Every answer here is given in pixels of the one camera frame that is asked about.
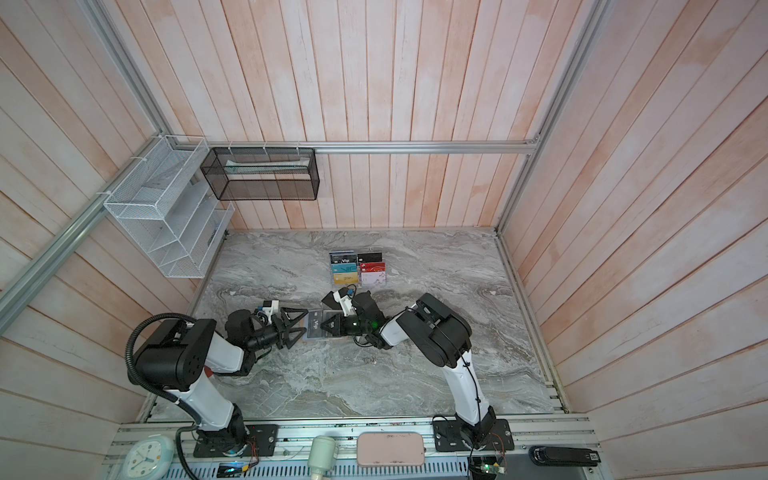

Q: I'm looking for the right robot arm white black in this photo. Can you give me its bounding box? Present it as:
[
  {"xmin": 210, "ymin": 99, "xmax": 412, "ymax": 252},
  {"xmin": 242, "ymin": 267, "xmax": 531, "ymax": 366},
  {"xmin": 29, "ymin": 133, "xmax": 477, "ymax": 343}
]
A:
[{"xmin": 321, "ymin": 286, "xmax": 496, "ymax": 449}]

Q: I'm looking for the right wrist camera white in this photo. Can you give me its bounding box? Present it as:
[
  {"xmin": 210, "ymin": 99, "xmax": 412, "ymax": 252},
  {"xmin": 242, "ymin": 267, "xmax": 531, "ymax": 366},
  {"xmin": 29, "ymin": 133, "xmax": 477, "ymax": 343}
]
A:
[{"xmin": 322, "ymin": 285, "xmax": 356, "ymax": 317}]

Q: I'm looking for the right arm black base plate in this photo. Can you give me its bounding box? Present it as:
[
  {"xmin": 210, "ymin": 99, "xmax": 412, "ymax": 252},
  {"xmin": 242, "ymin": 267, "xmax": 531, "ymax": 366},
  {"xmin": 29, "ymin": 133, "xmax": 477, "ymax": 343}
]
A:
[{"xmin": 432, "ymin": 418, "xmax": 514, "ymax": 452}]

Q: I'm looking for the dark grey credit card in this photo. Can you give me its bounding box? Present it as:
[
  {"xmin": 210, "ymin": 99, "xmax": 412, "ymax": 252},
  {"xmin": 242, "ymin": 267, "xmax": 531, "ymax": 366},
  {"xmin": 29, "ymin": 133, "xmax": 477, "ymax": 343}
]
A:
[{"xmin": 305, "ymin": 310, "xmax": 326, "ymax": 340}]

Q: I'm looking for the gold credit card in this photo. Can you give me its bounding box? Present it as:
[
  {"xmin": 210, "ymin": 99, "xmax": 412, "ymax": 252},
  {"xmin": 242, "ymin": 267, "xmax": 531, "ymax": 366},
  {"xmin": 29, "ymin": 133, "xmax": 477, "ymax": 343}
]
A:
[{"xmin": 332, "ymin": 271, "xmax": 359, "ymax": 286}]

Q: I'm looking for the black mesh basket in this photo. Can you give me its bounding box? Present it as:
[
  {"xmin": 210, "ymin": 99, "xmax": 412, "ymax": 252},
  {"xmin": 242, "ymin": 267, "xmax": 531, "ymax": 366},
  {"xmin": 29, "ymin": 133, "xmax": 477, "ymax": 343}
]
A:
[{"xmin": 201, "ymin": 146, "xmax": 320, "ymax": 201}]

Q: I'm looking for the black stapler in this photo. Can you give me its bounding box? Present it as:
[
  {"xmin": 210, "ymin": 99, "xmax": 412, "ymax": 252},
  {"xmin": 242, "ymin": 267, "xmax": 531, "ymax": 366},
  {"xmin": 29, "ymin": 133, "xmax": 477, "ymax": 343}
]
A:
[{"xmin": 528, "ymin": 445, "xmax": 601, "ymax": 467}]

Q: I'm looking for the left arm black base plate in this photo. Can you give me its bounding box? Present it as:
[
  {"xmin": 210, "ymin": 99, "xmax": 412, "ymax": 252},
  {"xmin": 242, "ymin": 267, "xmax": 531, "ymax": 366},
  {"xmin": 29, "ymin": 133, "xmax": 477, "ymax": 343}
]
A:
[{"xmin": 193, "ymin": 424, "xmax": 279, "ymax": 458}]

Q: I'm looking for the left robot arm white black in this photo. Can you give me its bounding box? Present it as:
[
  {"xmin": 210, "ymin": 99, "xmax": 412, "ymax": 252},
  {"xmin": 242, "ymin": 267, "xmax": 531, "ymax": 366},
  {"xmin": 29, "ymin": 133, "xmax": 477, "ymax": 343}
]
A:
[{"xmin": 124, "ymin": 300, "xmax": 308, "ymax": 456}]

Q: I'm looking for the pink rectangular case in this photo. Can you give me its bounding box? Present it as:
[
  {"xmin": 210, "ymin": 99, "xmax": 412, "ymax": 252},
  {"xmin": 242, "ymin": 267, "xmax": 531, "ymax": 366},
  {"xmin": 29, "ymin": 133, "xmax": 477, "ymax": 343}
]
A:
[{"xmin": 356, "ymin": 432, "xmax": 426, "ymax": 468}]

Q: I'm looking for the red credit card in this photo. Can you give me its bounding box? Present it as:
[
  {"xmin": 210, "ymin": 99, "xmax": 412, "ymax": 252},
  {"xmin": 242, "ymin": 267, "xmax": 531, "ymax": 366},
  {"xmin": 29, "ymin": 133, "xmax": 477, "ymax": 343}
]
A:
[{"xmin": 359, "ymin": 262, "xmax": 386, "ymax": 273}]

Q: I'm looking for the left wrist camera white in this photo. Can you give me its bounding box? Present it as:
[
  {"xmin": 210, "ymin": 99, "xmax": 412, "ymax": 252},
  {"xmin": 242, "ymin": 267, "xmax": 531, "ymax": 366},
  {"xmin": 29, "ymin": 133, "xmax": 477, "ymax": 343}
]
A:
[{"xmin": 254, "ymin": 300, "xmax": 280, "ymax": 327}]

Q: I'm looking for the white analog clock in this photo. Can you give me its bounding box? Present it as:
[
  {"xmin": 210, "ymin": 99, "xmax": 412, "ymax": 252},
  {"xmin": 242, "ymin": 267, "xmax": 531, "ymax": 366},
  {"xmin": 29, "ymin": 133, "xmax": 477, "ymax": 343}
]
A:
[{"xmin": 119, "ymin": 435, "xmax": 175, "ymax": 480}]

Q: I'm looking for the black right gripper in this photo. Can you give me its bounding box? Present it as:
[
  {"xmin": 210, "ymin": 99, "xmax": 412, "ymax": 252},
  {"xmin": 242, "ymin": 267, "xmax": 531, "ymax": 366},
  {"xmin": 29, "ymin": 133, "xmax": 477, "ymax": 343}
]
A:
[{"xmin": 321, "ymin": 313, "xmax": 373, "ymax": 336}]

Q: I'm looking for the teal credit card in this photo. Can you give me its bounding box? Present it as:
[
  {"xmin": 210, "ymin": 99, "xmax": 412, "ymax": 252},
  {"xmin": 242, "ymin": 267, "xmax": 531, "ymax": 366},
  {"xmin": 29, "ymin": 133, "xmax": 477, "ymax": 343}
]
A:
[{"xmin": 331, "ymin": 263, "xmax": 358, "ymax": 275}]

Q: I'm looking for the black corrugated cable hose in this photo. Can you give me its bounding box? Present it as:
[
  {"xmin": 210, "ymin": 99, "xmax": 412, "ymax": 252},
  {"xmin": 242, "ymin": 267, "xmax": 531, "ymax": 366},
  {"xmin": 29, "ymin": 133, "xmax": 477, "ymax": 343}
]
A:
[{"xmin": 124, "ymin": 313, "xmax": 199, "ymax": 409}]

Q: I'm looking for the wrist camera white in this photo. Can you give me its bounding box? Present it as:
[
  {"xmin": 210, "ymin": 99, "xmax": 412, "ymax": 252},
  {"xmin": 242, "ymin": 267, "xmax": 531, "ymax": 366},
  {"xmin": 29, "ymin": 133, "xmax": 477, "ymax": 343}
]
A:
[
  {"xmin": 322, "ymin": 285, "xmax": 356, "ymax": 317},
  {"xmin": 254, "ymin": 300, "xmax": 280, "ymax": 327}
]

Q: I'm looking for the white wire mesh shelf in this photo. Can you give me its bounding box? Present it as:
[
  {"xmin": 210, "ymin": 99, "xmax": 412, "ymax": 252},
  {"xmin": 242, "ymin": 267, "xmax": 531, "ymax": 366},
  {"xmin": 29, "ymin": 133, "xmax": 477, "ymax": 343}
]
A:
[{"xmin": 104, "ymin": 135, "xmax": 234, "ymax": 279}]

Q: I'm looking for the black credit card right column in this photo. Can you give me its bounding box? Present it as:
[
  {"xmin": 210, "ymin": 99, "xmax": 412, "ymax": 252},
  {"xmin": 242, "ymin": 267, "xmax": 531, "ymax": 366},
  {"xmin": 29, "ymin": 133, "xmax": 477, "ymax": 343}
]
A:
[{"xmin": 357, "ymin": 252, "xmax": 383, "ymax": 264}]

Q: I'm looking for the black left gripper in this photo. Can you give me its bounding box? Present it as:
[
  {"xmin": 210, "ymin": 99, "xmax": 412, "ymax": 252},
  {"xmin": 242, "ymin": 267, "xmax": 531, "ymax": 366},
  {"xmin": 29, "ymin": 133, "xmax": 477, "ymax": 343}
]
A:
[{"xmin": 247, "ymin": 307, "xmax": 309, "ymax": 352}]

